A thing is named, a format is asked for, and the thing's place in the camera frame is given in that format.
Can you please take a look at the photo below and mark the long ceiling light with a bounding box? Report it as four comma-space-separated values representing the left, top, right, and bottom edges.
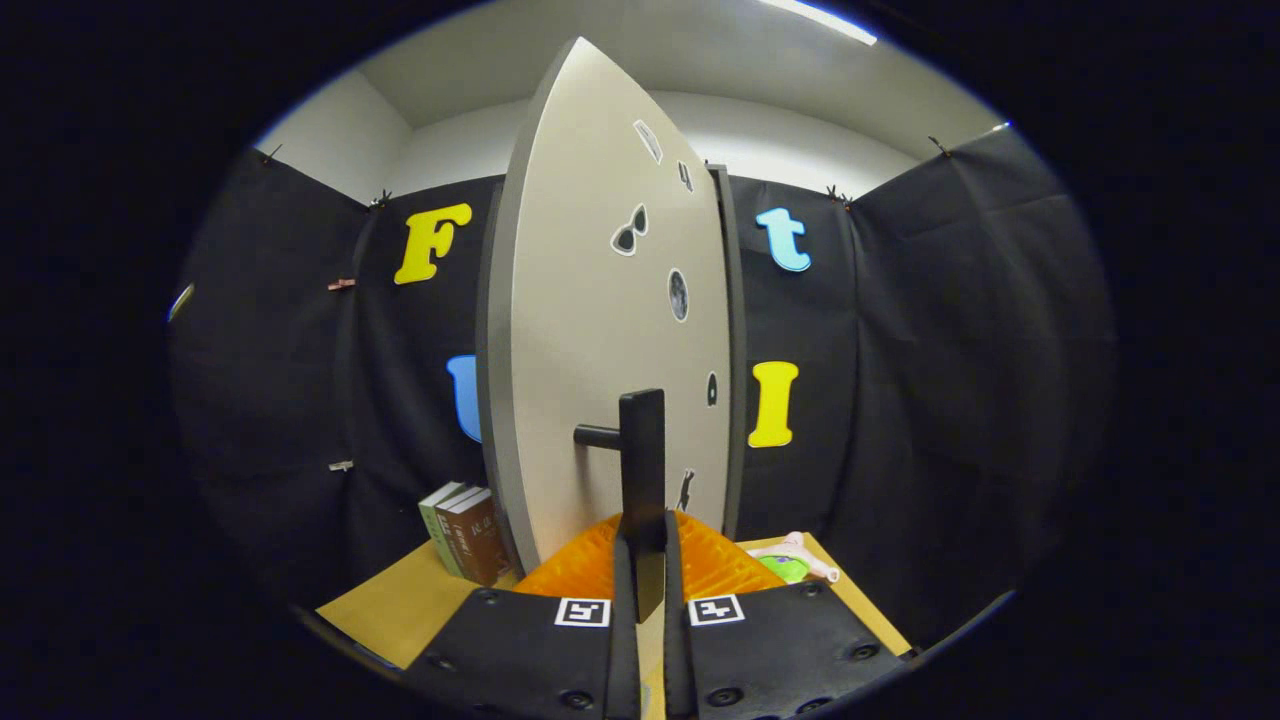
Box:
757, 0, 879, 47

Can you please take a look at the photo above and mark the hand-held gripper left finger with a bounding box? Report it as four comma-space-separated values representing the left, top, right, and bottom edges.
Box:
400, 512, 643, 720

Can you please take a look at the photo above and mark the brown book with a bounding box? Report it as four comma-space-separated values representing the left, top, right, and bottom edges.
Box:
436, 487, 513, 588

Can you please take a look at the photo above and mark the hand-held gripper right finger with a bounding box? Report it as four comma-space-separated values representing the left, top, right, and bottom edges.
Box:
662, 510, 913, 720

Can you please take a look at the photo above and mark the black backdrop cloth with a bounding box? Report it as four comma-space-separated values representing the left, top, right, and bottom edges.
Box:
168, 125, 1119, 651

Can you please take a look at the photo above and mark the pink and green toy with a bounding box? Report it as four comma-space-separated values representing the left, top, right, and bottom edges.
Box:
746, 531, 841, 585

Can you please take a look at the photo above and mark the black door handle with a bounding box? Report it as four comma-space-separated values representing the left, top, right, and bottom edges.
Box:
574, 388, 668, 623

